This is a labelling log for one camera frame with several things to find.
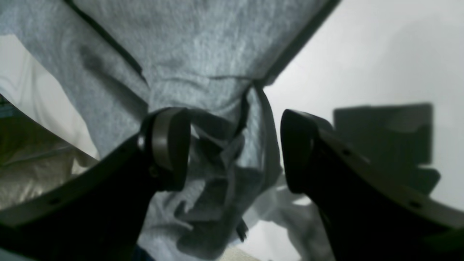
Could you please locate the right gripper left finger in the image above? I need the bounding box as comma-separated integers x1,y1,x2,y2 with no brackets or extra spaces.
1,107,191,261

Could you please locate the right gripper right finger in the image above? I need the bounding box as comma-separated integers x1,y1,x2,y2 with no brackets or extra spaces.
280,109,463,261

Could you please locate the grey t-shirt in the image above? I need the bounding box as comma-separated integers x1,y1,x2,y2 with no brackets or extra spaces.
1,0,332,261

